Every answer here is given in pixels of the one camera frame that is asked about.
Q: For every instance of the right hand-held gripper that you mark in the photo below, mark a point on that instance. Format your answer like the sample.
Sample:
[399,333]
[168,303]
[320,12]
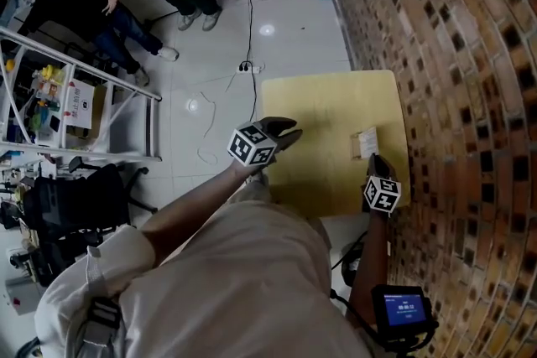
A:
[382,195]

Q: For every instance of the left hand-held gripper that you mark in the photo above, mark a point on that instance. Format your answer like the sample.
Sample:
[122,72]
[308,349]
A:
[249,146]

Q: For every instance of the person's left forearm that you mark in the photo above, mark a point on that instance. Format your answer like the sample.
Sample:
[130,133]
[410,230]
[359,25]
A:
[197,209]

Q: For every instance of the person's right forearm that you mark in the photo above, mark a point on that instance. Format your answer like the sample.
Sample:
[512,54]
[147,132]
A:
[371,255]

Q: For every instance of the yellow wooden table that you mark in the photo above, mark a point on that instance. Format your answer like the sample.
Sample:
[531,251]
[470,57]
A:
[319,109]

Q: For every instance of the white power strip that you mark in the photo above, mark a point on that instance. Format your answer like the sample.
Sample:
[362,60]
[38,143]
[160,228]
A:
[251,69]

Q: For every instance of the black monitor with blue screen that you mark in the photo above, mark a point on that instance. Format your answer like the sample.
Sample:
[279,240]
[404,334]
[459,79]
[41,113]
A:
[405,308]

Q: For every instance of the person's beige shirt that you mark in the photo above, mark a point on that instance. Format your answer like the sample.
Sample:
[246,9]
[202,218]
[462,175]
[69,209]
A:
[235,285]

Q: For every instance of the white paper sign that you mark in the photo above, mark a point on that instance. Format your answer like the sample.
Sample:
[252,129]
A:
[79,105]

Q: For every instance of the white metal rack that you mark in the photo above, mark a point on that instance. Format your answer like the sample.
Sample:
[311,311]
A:
[84,65]

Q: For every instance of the black office chair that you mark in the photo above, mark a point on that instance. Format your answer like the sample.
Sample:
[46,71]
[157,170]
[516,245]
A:
[75,197]

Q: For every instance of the assorted colourful shelf items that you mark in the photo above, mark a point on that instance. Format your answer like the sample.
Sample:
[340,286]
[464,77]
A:
[48,96]

